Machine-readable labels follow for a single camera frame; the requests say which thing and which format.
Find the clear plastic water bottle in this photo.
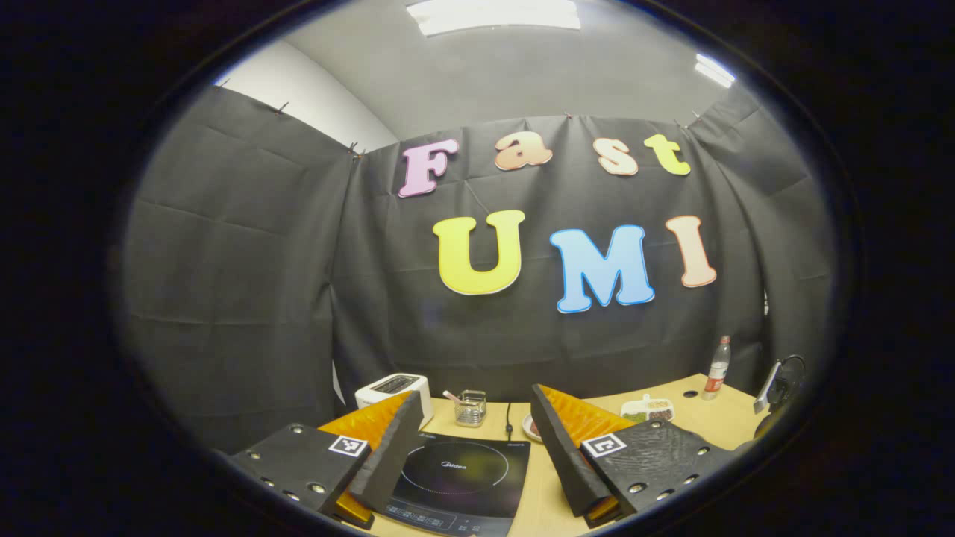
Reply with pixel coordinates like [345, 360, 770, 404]
[703, 335, 732, 401]

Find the black backdrop cloth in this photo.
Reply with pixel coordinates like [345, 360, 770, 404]
[119, 82, 840, 456]

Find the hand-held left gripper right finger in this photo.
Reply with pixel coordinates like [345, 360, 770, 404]
[530, 384, 739, 529]

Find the black induction cooktop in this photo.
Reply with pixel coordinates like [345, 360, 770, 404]
[371, 431, 531, 537]

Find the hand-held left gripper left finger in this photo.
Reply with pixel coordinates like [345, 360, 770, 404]
[224, 390, 423, 530]

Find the white divided bean dish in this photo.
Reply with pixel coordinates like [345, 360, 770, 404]
[621, 394, 675, 424]

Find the wire mesh basket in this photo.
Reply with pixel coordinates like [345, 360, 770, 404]
[455, 389, 487, 427]

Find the white toaster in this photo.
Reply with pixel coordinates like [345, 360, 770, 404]
[354, 373, 434, 427]

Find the small ceiling light panel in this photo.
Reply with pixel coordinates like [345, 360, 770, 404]
[695, 53, 736, 88]

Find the large ceiling light panel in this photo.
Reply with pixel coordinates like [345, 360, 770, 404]
[407, 0, 581, 37]

